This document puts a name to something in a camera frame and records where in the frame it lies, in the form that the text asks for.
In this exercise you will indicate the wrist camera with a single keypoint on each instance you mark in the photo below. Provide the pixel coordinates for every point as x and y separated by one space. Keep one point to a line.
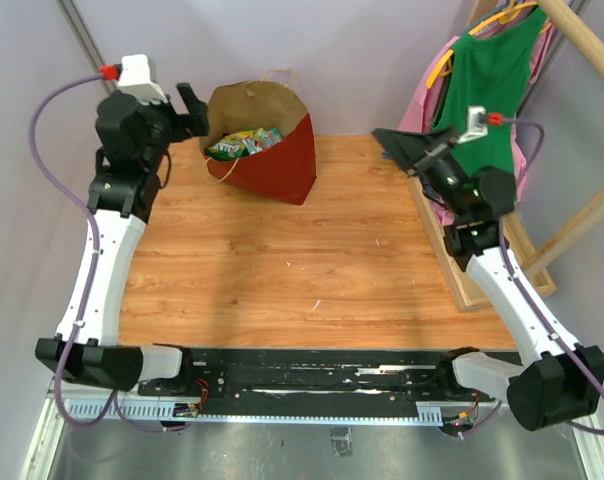
476 125
138 79

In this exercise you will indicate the blue grey shirt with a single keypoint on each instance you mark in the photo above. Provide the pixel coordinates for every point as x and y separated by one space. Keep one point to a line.
426 189

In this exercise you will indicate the pink shirt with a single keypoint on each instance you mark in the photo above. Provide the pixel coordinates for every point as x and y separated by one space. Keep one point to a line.
425 102

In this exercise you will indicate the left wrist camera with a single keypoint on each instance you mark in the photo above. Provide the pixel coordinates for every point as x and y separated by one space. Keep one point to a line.
138 79

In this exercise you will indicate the yellow clothes hanger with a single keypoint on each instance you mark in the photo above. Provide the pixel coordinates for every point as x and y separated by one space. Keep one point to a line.
508 14

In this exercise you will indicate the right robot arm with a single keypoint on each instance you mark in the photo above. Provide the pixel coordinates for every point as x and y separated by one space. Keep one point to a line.
558 380

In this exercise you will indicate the green Fox's candy packet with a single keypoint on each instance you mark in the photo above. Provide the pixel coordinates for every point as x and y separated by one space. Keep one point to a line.
232 146

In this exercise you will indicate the aluminium corner post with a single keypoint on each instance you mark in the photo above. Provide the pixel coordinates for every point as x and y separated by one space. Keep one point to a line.
81 33

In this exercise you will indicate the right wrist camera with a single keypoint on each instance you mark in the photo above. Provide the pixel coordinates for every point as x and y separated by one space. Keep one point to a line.
476 125

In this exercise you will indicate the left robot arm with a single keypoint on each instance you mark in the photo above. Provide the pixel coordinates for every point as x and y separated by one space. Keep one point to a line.
135 136

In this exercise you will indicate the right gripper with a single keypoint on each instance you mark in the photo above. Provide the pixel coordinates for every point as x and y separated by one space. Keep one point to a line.
435 153

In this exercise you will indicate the teal candy packet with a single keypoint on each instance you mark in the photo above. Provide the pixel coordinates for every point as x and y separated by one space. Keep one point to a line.
261 139

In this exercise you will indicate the white cable duct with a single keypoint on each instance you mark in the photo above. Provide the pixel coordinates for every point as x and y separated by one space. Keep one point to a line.
275 411

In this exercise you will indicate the green tank top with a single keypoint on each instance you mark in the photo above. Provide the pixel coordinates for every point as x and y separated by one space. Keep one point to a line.
491 72

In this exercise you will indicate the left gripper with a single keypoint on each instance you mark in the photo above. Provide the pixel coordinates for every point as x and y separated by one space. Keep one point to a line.
195 123

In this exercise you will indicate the red brown paper bag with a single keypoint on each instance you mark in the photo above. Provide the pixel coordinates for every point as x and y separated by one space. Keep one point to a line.
285 172

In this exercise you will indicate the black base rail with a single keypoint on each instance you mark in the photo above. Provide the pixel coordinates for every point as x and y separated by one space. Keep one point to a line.
299 376

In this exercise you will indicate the wooden clothes rack frame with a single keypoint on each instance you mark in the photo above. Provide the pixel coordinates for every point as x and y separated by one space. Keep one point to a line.
562 216

